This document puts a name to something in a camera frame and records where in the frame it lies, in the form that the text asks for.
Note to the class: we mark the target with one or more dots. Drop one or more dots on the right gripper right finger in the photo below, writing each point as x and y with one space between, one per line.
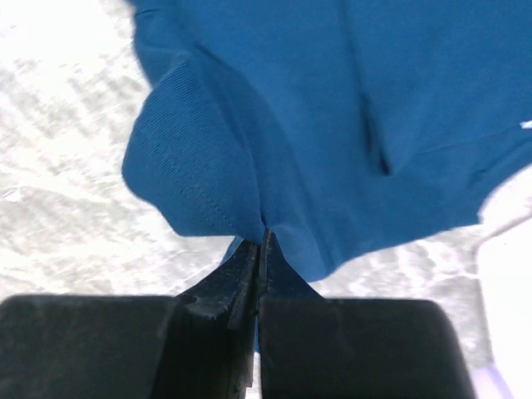
276 277

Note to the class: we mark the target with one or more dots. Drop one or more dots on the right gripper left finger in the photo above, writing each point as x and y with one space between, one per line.
225 299

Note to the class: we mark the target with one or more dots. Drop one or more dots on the blue printed t shirt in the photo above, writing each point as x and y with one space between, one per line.
343 126

